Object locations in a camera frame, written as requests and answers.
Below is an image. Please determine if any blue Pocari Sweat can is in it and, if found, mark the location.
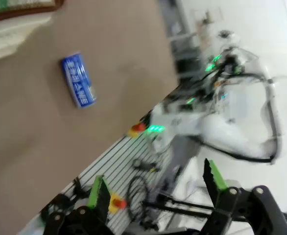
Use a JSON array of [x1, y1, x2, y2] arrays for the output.
[[61, 51, 98, 109]]

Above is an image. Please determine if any slotted aluminium base plate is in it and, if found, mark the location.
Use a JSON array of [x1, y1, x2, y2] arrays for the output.
[[18, 133, 208, 235]]

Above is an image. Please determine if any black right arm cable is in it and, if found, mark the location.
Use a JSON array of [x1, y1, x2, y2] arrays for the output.
[[197, 72, 283, 165]]

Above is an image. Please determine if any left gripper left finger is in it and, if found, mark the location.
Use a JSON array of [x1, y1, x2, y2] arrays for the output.
[[43, 175, 112, 235]]

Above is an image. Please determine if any black cable plug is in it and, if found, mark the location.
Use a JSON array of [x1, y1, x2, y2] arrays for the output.
[[133, 158, 162, 172]]

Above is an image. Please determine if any black coiled cable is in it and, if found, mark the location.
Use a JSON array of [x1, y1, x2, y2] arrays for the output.
[[126, 175, 149, 222]]

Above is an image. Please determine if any grey metal rack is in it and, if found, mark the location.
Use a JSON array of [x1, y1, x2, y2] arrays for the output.
[[158, 0, 203, 81]]

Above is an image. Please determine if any cream plastic shopping basket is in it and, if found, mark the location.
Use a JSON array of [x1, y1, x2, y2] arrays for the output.
[[0, 0, 65, 65]]

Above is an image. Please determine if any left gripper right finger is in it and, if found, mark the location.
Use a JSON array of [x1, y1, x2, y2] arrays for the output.
[[201, 158, 287, 235]]

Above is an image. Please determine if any red yellow emergency stop button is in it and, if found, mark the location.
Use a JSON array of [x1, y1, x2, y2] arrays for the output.
[[127, 122, 146, 138], [109, 193, 127, 214]]

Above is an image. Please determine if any black metal bar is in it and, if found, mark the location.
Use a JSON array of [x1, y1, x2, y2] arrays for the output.
[[143, 193, 215, 217]]

